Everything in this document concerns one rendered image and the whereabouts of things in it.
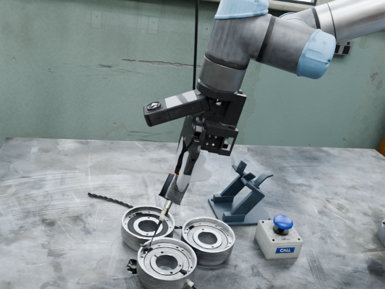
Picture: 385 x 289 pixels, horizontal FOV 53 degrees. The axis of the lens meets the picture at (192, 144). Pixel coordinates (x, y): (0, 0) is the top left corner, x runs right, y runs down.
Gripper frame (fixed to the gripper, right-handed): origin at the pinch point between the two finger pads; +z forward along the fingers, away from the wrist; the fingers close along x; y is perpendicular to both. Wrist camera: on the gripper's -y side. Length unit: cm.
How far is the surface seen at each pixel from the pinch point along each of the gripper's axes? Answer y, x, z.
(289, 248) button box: 23.7, -8.6, 6.8
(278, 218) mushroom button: 21.3, -4.6, 2.8
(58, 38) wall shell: -36, 155, 18
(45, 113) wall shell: -38, 155, 62
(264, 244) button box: 19.7, -6.6, 8.2
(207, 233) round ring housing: 8.4, -3.1, 9.5
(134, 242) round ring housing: -6.1, -5.5, 11.3
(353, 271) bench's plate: 37.3, -12.5, 8.0
